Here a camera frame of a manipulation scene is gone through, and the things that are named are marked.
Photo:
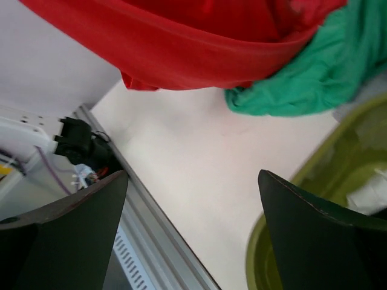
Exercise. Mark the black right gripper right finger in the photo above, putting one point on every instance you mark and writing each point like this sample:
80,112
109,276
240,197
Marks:
319,244

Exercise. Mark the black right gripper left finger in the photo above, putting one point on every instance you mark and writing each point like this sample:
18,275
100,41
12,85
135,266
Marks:
66,244

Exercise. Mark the white tank top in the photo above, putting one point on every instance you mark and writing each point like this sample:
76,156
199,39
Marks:
371,197

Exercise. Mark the green tank top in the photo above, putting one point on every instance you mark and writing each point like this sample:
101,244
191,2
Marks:
348,49

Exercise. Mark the red tank top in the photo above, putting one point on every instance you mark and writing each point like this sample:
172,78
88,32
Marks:
182,45

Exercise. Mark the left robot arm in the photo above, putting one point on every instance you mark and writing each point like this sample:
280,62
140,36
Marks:
73,152

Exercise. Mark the olive green plastic basket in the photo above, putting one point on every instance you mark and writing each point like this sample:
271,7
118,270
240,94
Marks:
347,159

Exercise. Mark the white slotted cable duct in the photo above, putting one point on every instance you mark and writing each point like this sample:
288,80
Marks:
131,265

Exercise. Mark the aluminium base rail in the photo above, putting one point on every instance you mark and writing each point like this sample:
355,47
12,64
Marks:
166,257

